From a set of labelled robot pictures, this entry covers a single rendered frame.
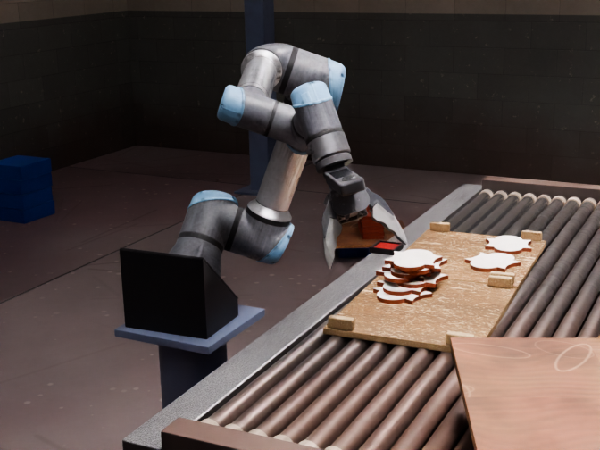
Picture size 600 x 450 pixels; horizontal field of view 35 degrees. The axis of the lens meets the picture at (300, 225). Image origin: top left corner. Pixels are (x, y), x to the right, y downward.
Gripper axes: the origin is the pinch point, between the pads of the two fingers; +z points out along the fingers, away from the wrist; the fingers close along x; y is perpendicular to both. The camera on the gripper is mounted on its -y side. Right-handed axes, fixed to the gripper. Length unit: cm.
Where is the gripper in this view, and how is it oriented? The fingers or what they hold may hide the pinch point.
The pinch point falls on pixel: (369, 256)
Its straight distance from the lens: 177.1
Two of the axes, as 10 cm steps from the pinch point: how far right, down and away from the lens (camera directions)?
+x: -9.4, 3.0, -1.4
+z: 3.2, 9.3, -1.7
